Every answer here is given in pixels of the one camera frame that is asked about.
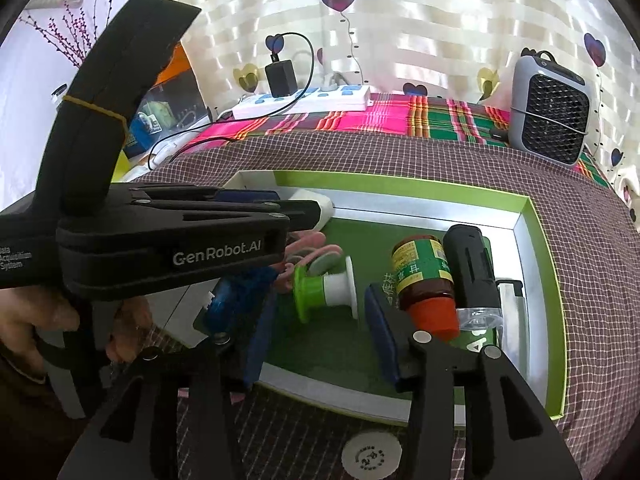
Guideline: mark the yellow rubber band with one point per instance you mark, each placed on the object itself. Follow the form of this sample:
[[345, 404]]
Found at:
[[95, 106]]

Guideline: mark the cream curtain with heart print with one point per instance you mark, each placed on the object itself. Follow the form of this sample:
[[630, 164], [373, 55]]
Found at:
[[450, 20]]

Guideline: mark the grey portable heater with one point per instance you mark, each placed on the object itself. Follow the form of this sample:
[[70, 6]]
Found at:
[[550, 105]]

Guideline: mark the person's left hand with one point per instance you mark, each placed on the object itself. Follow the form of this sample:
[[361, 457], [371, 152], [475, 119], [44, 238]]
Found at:
[[30, 320]]

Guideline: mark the blue and white carton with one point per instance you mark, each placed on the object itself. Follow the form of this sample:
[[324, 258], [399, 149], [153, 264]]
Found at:
[[150, 125]]

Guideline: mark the clear bin with orange lid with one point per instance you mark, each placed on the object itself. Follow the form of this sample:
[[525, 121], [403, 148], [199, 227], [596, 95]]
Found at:
[[175, 67]]

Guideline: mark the silver lighter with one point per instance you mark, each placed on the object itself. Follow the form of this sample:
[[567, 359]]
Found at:
[[512, 320]]

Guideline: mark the white power strip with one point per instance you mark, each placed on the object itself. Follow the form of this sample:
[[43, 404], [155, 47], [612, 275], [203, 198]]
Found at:
[[325, 102]]

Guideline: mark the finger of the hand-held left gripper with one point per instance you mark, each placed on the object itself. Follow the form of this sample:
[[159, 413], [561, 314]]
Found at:
[[250, 196], [305, 212]]

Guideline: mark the colourful striped blanket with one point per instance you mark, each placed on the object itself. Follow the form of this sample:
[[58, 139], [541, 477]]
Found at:
[[440, 115]]

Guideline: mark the purple flower branches vase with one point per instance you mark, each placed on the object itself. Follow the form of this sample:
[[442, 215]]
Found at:
[[70, 40]]

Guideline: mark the small white round jar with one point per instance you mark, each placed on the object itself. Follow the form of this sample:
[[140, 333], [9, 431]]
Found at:
[[372, 452]]

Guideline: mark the black charger plug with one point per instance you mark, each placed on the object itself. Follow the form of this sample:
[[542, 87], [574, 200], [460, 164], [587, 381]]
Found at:
[[281, 77]]

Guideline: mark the green and white cardboard box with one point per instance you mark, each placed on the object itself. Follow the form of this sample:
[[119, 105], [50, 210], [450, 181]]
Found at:
[[330, 340]]

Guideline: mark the person's left forearm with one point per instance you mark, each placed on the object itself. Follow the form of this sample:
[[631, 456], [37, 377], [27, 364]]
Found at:
[[25, 410]]

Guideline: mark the white plug adapter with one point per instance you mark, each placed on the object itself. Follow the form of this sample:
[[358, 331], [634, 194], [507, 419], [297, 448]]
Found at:
[[325, 207]]

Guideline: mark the blue translucent usb tester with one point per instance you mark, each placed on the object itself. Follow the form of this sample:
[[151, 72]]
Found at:
[[230, 300]]

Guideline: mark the green spool with white flange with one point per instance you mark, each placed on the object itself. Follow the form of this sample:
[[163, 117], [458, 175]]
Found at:
[[335, 287]]

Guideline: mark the brown bottle with red cap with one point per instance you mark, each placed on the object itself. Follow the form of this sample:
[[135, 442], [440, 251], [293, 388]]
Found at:
[[425, 280]]

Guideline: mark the pink clip with grey pad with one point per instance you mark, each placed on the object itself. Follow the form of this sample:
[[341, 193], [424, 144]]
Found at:
[[302, 245]]

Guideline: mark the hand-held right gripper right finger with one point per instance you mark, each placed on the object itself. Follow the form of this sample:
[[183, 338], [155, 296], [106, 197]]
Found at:
[[382, 335]]

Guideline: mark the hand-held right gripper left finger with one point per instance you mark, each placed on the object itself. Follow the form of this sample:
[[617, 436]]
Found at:
[[257, 340]]

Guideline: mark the black device with clear end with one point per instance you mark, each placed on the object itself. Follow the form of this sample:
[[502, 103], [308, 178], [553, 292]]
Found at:
[[467, 265]]

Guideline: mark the yellow box with green lid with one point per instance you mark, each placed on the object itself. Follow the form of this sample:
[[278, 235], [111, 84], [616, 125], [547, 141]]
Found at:
[[119, 167]]

